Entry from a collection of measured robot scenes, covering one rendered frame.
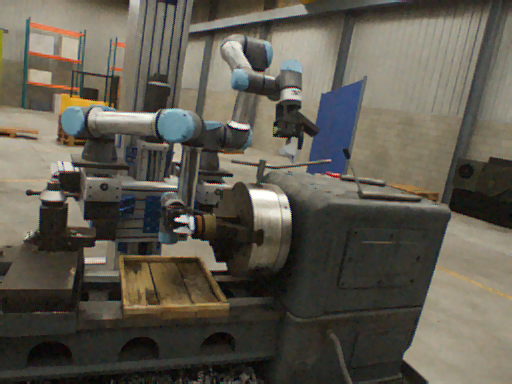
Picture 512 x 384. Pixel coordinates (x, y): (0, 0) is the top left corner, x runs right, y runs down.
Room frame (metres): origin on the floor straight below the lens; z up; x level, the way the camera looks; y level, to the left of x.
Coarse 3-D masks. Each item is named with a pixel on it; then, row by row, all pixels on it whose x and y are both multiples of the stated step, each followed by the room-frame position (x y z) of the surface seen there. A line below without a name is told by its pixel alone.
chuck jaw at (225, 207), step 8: (224, 192) 1.22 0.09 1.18; (232, 192) 1.23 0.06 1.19; (224, 200) 1.20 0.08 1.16; (232, 200) 1.22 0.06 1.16; (216, 208) 1.20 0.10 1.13; (224, 208) 1.18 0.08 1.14; (232, 208) 1.20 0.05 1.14; (216, 216) 1.15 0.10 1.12; (224, 216) 1.17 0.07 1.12; (232, 216) 1.18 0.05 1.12
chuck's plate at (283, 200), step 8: (280, 192) 1.17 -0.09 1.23; (280, 200) 1.13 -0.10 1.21; (288, 208) 1.12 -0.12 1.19; (288, 216) 1.10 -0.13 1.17; (288, 224) 1.09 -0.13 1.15; (288, 232) 1.08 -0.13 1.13; (288, 240) 1.08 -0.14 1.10; (280, 248) 1.07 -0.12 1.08; (288, 248) 1.08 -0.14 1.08; (280, 256) 1.07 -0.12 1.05; (280, 264) 1.09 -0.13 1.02; (272, 272) 1.10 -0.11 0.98
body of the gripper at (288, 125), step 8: (280, 104) 1.28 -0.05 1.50; (288, 104) 1.28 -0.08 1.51; (296, 104) 1.28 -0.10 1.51; (280, 112) 1.29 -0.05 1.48; (288, 112) 1.29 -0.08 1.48; (280, 120) 1.27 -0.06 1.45; (288, 120) 1.25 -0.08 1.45; (296, 120) 1.27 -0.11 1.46; (280, 128) 1.25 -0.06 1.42; (288, 128) 1.25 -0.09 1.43; (296, 128) 1.26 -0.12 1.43; (280, 136) 1.28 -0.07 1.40; (288, 136) 1.29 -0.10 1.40
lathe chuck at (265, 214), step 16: (240, 192) 1.19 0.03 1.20; (256, 192) 1.12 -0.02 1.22; (272, 192) 1.15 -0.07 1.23; (240, 208) 1.16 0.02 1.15; (256, 208) 1.07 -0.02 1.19; (272, 208) 1.09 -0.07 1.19; (240, 224) 1.23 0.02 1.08; (256, 224) 1.05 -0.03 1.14; (272, 224) 1.07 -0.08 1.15; (272, 240) 1.06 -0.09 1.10; (240, 256) 1.10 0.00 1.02; (256, 256) 1.04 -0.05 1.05; (272, 256) 1.06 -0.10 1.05; (240, 272) 1.08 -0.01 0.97
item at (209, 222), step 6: (198, 216) 1.12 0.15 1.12; (204, 216) 1.12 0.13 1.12; (210, 216) 1.13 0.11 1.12; (198, 222) 1.10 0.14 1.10; (204, 222) 1.11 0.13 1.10; (210, 222) 1.11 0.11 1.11; (216, 222) 1.12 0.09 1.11; (222, 222) 1.14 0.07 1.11; (198, 228) 1.09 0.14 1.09; (204, 228) 1.10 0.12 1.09; (210, 228) 1.10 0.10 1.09; (216, 228) 1.10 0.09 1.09; (192, 234) 1.12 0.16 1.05; (198, 234) 1.09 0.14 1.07; (204, 234) 1.09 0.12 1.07; (210, 234) 1.10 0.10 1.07; (204, 240) 1.11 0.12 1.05; (210, 240) 1.12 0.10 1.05
